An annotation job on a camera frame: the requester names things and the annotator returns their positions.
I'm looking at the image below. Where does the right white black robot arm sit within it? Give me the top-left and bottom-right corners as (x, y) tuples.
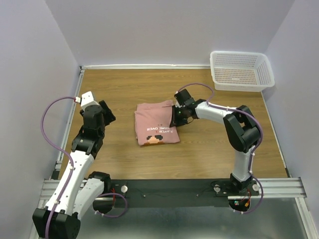
(170, 89), (263, 195)

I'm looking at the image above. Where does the front aluminium frame rail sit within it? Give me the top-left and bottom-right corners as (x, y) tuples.
(38, 178), (307, 208)

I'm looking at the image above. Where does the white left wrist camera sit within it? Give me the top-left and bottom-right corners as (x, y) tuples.
(80, 91), (99, 110)

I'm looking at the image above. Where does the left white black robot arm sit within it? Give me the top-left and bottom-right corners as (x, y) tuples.
(32, 97), (116, 239)

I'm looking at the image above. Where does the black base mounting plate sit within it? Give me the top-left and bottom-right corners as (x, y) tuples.
(82, 178), (260, 218)

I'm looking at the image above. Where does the white plastic basket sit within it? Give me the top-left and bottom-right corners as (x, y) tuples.
(210, 51), (275, 92)

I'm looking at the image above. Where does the pink printed t shirt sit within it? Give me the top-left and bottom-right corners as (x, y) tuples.
(135, 100), (180, 146)

